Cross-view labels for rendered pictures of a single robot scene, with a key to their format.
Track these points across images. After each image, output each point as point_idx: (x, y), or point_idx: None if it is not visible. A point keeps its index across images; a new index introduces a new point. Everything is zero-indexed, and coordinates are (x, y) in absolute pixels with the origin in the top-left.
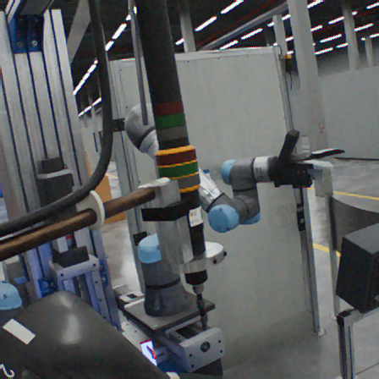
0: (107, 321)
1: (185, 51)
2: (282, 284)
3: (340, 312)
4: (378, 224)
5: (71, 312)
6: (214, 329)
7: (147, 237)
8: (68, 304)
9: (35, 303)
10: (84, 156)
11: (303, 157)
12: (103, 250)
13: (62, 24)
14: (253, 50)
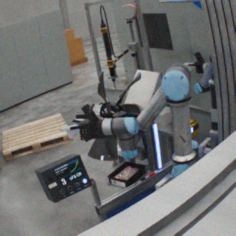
0: (133, 84)
1: None
2: None
3: (92, 180)
4: (59, 163)
5: (136, 79)
6: (158, 184)
7: (194, 144)
8: (138, 78)
9: (140, 74)
10: (214, 82)
11: (84, 120)
12: (218, 139)
13: (200, 2)
14: None
